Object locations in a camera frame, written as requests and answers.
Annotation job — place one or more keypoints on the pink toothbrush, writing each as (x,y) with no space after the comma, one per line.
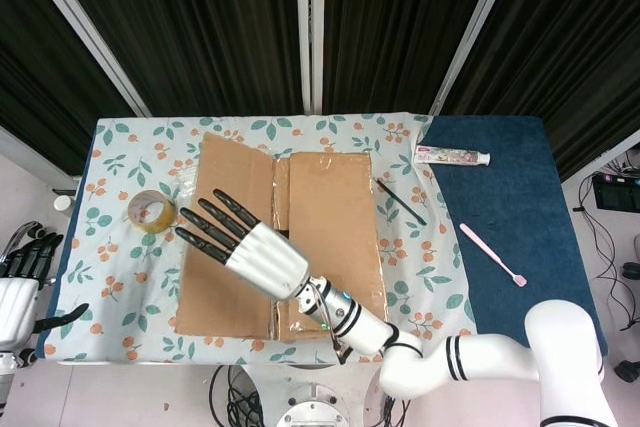
(487,253)

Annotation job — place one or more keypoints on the white upright frame post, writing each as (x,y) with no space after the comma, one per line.
(301,22)
(87,32)
(472,32)

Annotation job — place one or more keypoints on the floral print tablecloth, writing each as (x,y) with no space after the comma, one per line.
(125,257)

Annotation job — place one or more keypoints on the bundle of white plastic tubes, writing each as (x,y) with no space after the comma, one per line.
(186,186)

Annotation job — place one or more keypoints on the white toothpaste tube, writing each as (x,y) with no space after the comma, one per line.
(450,155)

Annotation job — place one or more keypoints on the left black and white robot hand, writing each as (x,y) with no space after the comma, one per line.
(17,307)

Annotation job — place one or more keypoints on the thin black stick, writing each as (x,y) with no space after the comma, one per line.
(400,201)

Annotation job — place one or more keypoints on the black pleated curtain panel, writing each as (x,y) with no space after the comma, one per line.
(400,22)
(40,72)
(200,22)
(575,47)

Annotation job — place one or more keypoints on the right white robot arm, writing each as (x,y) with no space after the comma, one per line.
(480,352)

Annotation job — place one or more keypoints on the metal leg with caster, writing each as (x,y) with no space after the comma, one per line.
(20,232)

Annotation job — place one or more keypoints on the brown cardboard box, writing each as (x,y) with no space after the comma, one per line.
(330,197)

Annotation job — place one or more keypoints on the black electronic device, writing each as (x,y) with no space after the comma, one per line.
(612,192)

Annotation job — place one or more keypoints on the metal robot base column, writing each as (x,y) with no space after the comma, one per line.
(312,407)

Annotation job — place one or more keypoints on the black round floor object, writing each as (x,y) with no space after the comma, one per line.
(632,269)

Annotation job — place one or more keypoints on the yellow packing tape roll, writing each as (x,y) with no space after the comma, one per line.
(165,221)

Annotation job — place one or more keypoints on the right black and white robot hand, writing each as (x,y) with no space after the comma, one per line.
(270,262)

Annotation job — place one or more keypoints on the small white cylinder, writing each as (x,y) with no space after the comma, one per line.
(63,204)

